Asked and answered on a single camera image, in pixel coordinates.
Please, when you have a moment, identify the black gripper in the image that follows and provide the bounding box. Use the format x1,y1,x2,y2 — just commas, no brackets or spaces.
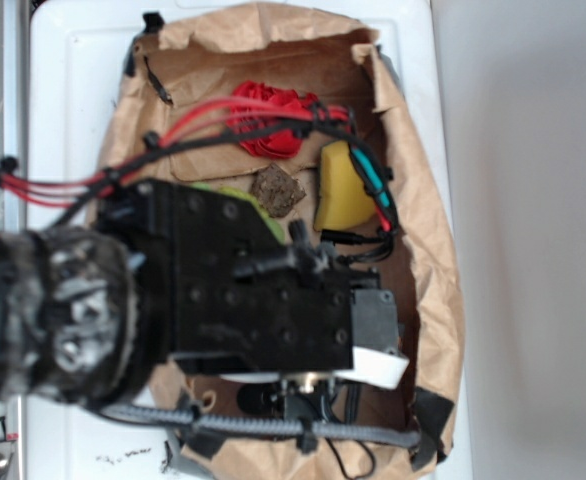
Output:
96,180,353,375

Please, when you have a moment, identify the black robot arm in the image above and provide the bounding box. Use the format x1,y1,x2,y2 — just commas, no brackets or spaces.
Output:
0,180,353,407

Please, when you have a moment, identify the lime green plush toy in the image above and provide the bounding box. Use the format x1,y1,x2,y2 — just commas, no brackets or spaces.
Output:
190,181,285,244

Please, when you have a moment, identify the brown dirty scrub pad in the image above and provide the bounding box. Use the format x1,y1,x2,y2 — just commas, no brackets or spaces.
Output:
249,164,306,218

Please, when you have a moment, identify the yellow sponge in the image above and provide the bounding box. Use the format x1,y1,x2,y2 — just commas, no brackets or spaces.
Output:
314,140,375,231

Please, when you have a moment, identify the brown paper bag tray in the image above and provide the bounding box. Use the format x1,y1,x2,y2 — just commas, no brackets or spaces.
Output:
99,2,465,479

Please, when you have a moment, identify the grey corrugated cable conduit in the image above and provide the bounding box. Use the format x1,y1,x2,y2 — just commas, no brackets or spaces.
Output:
100,403,422,451

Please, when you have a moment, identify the red wire bundle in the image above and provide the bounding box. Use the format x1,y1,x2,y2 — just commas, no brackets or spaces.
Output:
0,97,349,207

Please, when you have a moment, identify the aluminium frame rail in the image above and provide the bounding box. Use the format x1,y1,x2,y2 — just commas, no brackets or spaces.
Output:
0,1,31,479

